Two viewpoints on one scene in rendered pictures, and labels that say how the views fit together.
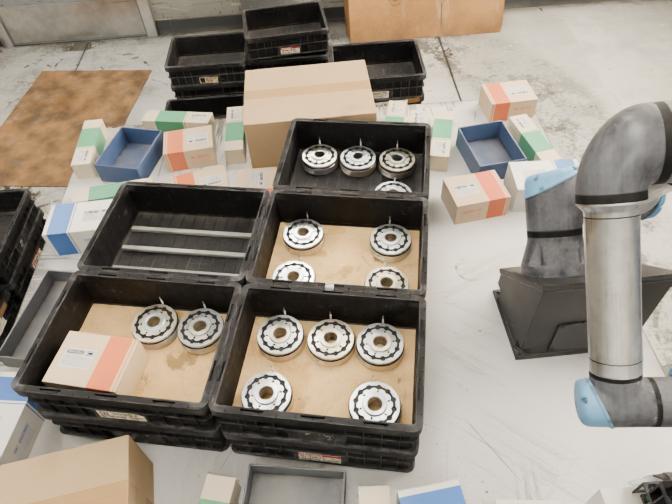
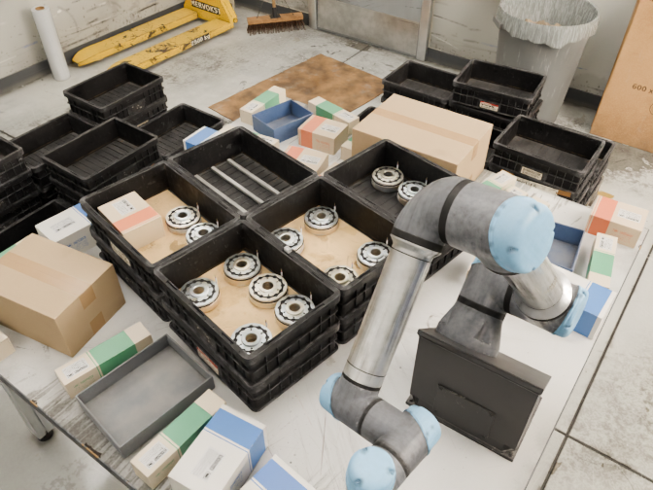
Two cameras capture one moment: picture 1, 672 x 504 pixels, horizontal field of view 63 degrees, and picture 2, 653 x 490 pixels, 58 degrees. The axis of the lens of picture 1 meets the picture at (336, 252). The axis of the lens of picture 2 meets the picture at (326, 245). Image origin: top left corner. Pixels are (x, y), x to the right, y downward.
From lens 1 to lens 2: 0.76 m
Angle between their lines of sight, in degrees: 25
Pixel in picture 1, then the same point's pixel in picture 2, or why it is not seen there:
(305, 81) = (429, 120)
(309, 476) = (195, 369)
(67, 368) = (114, 208)
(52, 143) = not seen: hidden behind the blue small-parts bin
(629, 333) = (370, 344)
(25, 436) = (80, 243)
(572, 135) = not seen: outside the picture
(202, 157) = (324, 144)
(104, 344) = (142, 208)
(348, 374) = (260, 316)
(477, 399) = not seen: hidden behind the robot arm
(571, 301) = (444, 362)
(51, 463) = (67, 253)
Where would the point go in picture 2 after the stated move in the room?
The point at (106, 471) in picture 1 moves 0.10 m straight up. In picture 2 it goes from (85, 273) to (75, 246)
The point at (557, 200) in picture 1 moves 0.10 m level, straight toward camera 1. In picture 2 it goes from (484, 275) to (445, 288)
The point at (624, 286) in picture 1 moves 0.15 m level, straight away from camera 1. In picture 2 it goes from (382, 305) to (463, 293)
